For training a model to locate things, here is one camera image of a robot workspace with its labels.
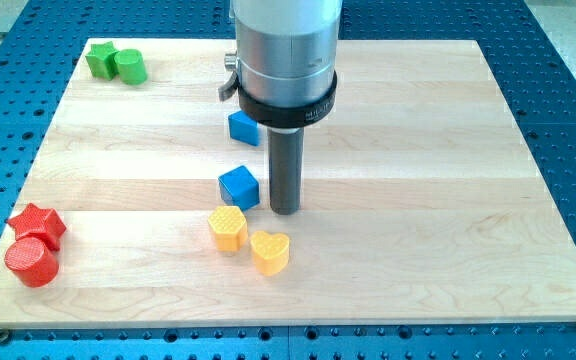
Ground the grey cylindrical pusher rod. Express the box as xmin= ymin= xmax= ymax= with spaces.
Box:
xmin=268 ymin=128 xmax=304 ymax=215

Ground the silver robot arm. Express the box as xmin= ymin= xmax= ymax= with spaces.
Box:
xmin=219 ymin=0 xmax=342 ymax=215

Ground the yellow hexagon block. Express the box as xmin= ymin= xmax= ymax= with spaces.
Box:
xmin=207 ymin=206 xmax=248 ymax=252

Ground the yellow heart block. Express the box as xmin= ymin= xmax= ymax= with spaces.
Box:
xmin=250 ymin=231 xmax=290 ymax=276

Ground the blue cube block rear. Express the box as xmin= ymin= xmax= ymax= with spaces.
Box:
xmin=228 ymin=111 xmax=260 ymax=146

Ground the blue cube block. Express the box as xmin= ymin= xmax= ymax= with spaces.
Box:
xmin=228 ymin=111 xmax=260 ymax=146
xmin=218 ymin=166 xmax=260 ymax=211

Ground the blue cube block front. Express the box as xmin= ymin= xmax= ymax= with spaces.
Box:
xmin=218 ymin=166 xmax=260 ymax=211

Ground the wooden board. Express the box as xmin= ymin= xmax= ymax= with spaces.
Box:
xmin=0 ymin=38 xmax=576 ymax=329

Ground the green cylinder block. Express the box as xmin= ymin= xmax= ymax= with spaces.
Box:
xmin=114 ymin=49 xmax=148 ymax=85

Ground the green star block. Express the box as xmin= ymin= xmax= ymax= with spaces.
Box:
xmin=85 ymin=41 xmax=118 ymax=80

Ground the red star block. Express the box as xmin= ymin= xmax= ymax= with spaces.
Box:
xmin=7 ymin=203 xmax=67 ymax=251

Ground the red cylinder block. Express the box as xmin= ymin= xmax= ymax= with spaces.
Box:
xmin=4 ymin=237 xmax=59 ymax=288

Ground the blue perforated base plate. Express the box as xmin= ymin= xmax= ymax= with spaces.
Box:
xmin=0 ymin=1 xmax=576 ymax=359

